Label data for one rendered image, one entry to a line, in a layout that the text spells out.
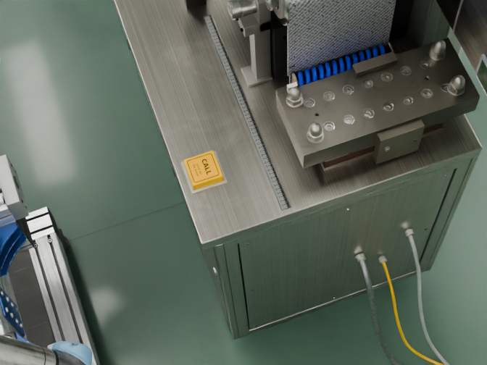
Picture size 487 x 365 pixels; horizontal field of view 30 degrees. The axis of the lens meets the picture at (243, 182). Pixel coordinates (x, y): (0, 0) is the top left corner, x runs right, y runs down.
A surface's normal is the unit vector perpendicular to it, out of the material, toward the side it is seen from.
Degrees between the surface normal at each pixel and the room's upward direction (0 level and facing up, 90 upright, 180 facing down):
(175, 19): 0
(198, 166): 0
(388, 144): 90
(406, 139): 90
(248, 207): 0
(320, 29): 90
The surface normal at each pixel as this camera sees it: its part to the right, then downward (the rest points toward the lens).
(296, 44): 0.33, 0.85
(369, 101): -0.04, -0.43
